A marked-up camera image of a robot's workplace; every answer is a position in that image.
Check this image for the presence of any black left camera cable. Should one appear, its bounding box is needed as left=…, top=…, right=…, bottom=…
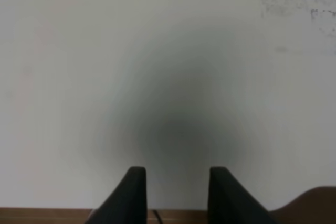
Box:
left=152, top=209, right=164, bottom=224

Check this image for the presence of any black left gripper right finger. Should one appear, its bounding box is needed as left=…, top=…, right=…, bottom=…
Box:
left=208, top=167, right=276, bottom=224

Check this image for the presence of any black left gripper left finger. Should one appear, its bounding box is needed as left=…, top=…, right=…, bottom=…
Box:
left=88, top=167, right=147, bottom=224

